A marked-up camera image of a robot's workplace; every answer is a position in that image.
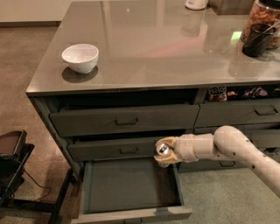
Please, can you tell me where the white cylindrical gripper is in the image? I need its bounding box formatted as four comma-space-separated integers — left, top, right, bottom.
154, 134, 214, 165

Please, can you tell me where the silver redbull can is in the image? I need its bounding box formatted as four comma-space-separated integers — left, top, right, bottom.
157, 143, 170, 168

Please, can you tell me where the grey middle left drawer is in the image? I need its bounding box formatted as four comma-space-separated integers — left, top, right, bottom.
66, 136, 162, 162

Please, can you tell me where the grey top left drawer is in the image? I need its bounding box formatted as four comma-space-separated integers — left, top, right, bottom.
50, 104, 199, 137

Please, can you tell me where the grey bottom right drawer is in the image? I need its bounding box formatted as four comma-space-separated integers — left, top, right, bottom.
177, 159, 245, 172

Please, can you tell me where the grey open bottom drawer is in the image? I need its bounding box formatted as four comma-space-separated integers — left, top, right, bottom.
71, 157, 193, 224

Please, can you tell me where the snack bag in drawer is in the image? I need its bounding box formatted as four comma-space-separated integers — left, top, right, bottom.
208, 87, 227, 102

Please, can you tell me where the grey cabinet with counter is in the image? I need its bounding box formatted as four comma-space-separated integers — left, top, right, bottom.
26, 0, 279, 174

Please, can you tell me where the grey middle right drawer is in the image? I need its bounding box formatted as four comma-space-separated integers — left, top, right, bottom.
185, 129, 280, 155

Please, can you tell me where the grey top right drawer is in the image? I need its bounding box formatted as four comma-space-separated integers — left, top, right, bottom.
194, 99, 280, 128

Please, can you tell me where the white container on counter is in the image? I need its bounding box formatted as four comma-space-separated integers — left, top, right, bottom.
185, 0, 208, 11

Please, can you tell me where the dark box on counter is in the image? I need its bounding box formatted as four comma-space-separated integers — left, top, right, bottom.
208, 0, 255, 15

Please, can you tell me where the white ceramic bowl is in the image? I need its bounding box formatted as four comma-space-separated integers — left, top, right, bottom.
61, 44, 99, 74

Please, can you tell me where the glass jar of snacks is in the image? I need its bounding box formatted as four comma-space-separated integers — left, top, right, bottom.
241, 0, 280, 50

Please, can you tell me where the black cable on floor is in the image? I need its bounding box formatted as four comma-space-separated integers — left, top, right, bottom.
5, 169, 53, 209

